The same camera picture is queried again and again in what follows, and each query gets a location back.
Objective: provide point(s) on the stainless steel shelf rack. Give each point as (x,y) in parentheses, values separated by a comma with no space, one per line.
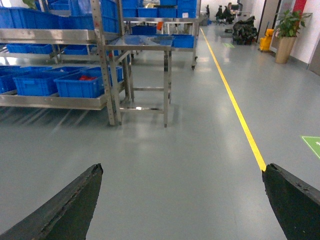
(96,36)

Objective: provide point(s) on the red bubble wrap parts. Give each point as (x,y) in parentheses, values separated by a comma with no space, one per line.
(87,78)

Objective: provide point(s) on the empty blue plastic bin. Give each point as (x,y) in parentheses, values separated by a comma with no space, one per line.
(41,83)

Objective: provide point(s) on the blue bin with red parts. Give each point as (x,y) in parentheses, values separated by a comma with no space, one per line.
(69,86)

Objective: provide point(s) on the yellow mop bucket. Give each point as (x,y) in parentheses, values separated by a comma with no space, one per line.
(265,41)

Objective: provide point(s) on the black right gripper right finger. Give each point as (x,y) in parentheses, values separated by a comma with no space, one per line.
(295,203)

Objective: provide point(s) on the stainless steel table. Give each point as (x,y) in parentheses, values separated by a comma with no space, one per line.
(128,43)

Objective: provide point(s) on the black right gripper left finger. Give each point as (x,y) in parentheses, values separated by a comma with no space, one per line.
(67,215)

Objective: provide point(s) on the potted plant in tan pot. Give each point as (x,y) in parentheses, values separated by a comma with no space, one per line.
(290,23)

